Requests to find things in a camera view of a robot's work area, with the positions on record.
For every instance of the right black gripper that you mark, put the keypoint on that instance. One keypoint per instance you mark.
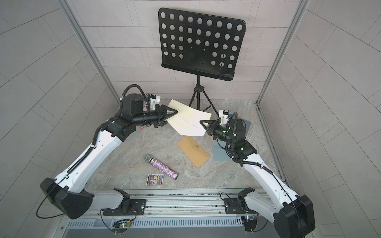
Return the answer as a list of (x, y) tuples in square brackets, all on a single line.
[(216, 126)]

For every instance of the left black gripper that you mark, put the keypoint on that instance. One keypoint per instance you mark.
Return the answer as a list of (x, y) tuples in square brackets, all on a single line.
[(161, 115)]

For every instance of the cream letter paper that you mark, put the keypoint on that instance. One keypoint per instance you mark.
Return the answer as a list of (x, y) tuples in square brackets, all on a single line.
[(187, 121)]

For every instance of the blue-grey envelope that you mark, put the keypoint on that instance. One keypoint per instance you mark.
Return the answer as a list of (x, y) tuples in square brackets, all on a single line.
[(219, 153)]

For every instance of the dark grey envelope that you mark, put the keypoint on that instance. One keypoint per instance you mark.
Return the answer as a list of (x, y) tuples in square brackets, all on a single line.
[(247, 125)]

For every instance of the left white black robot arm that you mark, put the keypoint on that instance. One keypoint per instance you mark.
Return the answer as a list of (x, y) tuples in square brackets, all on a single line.
[(66, 191)]

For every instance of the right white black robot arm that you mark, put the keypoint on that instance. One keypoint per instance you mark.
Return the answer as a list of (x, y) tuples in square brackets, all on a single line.
[(291, 214)]

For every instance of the tan brown envelope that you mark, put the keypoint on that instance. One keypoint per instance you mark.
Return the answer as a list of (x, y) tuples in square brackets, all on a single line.
[(197, 155)]

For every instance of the purple glitter microphone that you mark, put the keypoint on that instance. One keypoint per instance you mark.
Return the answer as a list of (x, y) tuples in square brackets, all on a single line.
[(160, 166)]

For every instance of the small colourful card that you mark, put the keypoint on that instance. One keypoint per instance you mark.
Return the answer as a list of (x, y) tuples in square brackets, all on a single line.
[(155, 179)]

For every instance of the black perforated music stand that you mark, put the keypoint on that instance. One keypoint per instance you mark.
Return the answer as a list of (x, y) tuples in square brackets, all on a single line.
[(201, 44)]

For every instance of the right small circuit board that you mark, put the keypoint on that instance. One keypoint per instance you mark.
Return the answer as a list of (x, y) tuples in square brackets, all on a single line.
[(249, 223)]

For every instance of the small circuit board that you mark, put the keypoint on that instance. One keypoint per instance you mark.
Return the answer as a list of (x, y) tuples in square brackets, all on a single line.
[(249, 223), (124, 224)]

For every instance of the left small circuit board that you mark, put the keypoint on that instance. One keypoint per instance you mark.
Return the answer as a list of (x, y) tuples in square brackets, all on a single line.
[(124, 224)]

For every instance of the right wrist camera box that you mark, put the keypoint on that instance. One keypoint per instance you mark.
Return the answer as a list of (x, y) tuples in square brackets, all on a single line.
[(224, 117)]

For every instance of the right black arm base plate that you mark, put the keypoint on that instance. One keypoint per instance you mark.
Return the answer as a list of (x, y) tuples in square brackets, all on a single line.
[(232, 206)]

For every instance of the aluminium mounting rail frame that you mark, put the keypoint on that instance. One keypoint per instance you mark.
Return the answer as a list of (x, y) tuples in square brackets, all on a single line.
[(189, 208)]

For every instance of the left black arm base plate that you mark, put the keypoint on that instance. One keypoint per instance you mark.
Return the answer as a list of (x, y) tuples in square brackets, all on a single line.
[(129, 207)]

